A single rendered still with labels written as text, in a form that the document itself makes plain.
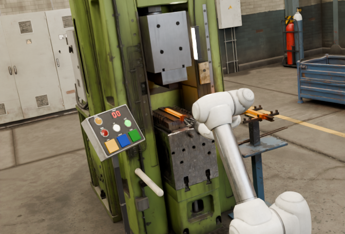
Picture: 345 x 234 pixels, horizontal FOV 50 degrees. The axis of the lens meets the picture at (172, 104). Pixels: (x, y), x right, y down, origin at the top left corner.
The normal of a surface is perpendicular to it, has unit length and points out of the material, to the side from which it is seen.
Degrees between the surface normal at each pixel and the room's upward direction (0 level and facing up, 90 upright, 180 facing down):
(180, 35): 90
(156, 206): 90
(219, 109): 63
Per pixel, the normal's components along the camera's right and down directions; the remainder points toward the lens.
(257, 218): 0.15, -0.40
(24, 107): 0.44, 0.16
